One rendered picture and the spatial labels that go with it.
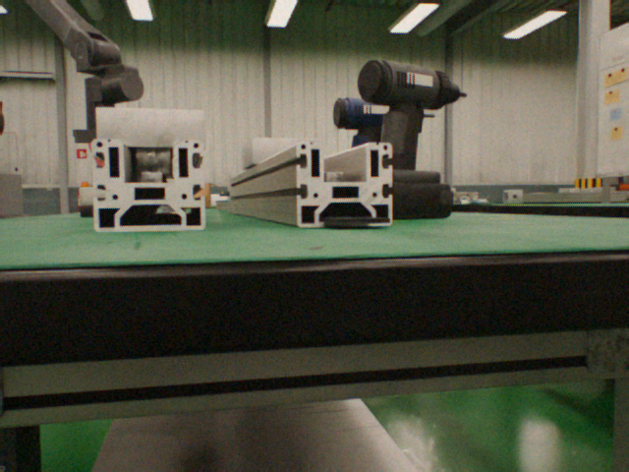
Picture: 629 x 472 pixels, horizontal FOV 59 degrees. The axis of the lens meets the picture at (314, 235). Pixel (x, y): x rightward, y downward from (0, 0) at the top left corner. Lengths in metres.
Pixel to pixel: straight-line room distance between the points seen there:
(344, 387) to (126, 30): 12.65
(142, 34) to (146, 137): 12.27
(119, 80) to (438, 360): 0.91
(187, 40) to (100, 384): 12.53
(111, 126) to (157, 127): 0.05
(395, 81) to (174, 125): 0.32
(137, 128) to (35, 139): 12.26
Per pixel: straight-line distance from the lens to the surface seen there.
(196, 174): 0.55
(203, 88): 12.58
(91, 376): 0.37
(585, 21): 9.68
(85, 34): 1.26
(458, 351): 0.40
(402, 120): 0.81
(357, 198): 0.58
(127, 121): 0.62
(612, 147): 4.38
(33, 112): 12.93
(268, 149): 0.88
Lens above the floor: 0.81
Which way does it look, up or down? 3 degrees down
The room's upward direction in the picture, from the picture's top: 1 degrees counter-clockwise
